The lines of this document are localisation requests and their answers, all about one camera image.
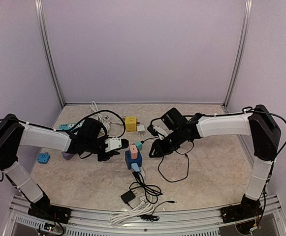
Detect thin black charging cable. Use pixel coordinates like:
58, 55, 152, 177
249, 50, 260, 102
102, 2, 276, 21
141, 136, 195, 183

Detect aluminium front rail frame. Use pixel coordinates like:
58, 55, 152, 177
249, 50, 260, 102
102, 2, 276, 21
8, 194, 286, 236

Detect black USB cable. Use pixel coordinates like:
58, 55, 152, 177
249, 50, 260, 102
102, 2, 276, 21
129, 172, 163, 204

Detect light blue plug adapter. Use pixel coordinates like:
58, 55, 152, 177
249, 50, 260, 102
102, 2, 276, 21
130, 163, 141, 173

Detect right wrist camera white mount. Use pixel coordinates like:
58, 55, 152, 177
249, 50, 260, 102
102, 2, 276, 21
147, 124, 168, 140

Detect right aluminium corner post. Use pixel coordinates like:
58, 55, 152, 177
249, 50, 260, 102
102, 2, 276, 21
223, 0, 253, 109

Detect dark blue cube socket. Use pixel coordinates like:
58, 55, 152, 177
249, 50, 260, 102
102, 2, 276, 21
125, 150, 142, 170

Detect teal power strip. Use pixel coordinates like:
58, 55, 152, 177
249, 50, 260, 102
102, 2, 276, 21
59, 121, 84, 130

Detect yellow cube socket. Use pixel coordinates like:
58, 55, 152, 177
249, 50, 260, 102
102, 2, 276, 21
125, 117, 137, 132

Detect teal plug adapter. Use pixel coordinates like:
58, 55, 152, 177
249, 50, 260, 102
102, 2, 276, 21
134, 141, 144, 150

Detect pink plug adapter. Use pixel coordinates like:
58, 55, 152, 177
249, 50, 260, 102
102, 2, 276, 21
129, 144, 138, 160

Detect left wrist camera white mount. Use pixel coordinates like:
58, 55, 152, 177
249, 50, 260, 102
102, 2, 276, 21
104, 137, 129, 152

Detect purple power strip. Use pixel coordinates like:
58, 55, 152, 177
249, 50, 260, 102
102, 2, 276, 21
62, 152, 75, 160

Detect white power strip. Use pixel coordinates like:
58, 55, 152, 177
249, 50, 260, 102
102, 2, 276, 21
131, 168, 145, 179

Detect white coiled power cords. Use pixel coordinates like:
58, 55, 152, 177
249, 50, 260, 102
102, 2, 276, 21
90, 100, 156, 226

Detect white plug adapter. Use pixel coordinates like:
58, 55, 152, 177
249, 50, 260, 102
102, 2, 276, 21
137, 124, 145, 136

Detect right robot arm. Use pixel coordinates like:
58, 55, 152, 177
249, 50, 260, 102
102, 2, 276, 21
148, 104, 284, 223

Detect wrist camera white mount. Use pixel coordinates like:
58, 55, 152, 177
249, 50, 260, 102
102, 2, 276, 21
104, 137, 129, 152
147, 124, 168, 140

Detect black power adapter with cable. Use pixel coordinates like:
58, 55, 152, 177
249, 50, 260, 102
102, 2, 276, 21
120, 190, 177, 222

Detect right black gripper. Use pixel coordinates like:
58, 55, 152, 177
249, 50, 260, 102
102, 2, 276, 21
149, 128, 185, 157

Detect aluminium corner post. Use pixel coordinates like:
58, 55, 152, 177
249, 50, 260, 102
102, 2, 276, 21
223, 0, 253, 109
34, 0, 66, 109

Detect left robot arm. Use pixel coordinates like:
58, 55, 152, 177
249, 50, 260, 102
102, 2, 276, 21
0, 114, 129, 224

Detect left aluminium corner post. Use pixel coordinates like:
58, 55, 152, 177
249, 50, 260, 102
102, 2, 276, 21
34, 0, 66, 109

